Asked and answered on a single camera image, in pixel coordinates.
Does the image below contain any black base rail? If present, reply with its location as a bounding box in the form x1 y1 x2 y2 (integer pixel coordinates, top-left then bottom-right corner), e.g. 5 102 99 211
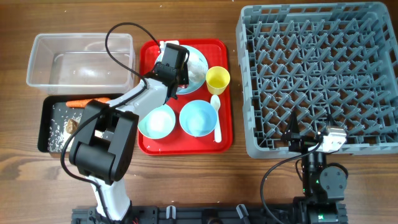
70 204 349 224

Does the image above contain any yellow plastic cup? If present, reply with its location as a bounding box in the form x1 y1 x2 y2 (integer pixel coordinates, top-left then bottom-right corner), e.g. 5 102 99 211
205 66 231 95

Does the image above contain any grey dishwasher rack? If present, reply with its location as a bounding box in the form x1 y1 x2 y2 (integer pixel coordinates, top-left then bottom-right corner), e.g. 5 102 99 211
236 2 397 159

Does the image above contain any white plastic spoon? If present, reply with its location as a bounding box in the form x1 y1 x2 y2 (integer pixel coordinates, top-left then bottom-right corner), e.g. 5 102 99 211
210 95 222 143

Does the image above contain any white tissue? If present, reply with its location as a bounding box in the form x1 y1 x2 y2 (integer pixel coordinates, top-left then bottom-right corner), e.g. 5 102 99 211
187 53 206 83

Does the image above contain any clear plastic bin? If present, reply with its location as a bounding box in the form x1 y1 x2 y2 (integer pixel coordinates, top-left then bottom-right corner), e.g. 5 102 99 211
26 33 136 95

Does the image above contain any light blue bowl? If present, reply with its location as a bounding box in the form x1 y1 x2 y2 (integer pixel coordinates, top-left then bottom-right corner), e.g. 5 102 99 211
179 100 216 138

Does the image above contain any brown food scrap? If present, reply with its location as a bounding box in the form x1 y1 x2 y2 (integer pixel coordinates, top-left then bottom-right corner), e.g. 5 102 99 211
65 119 79 134

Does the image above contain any light blue plate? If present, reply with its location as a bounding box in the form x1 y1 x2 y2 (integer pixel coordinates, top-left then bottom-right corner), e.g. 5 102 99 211
154 45 210 95

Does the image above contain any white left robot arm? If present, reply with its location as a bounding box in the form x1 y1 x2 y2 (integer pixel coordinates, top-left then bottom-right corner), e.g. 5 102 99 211
64 62 189 223

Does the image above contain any green bowl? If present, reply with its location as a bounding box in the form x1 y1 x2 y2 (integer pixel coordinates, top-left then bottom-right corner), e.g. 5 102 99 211
138 105 176 139

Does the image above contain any white rice pile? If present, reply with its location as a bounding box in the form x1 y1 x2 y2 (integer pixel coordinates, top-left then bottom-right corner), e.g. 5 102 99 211
48 104 105 152

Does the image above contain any orange carrot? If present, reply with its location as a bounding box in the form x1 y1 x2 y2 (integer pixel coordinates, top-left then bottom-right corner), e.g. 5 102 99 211
66 97 110 108

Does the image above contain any red serving tray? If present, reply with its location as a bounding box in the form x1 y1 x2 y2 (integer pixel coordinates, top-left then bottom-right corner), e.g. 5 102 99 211
137 39 233 156

